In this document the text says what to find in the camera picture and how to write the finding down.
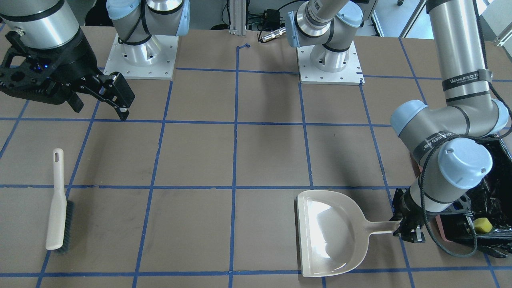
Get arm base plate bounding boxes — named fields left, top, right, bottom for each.
left=296, top=42, right=365, bottom=85
left=104, top=35, right=180, bottom=80

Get white hand brush dark bristles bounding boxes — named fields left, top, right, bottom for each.
left=46, top=148, right=74, bottom=254

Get aluminium frame post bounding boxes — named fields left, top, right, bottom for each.
left=228, top=0, right=247, bottom=37

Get bin with black bag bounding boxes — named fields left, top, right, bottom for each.
left=435, top=140, right=512, bottom=258

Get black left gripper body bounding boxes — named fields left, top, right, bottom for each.
left=390, top=188, right=426, bottom=234

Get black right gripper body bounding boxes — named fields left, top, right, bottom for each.
left=0, top=28, right=103, bottom=105

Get yellow green sponge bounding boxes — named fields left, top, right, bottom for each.
left=474, top=217, right=493, bottom=234

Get beige plastic dustpan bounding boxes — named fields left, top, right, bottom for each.
left=296, top=190, right=400, bottom=278

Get silver metal connector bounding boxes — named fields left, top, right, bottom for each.
left=258, top=27, right=286, bottom=43

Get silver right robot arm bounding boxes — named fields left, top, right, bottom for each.
left=1, top=0, right=190, bottom=120

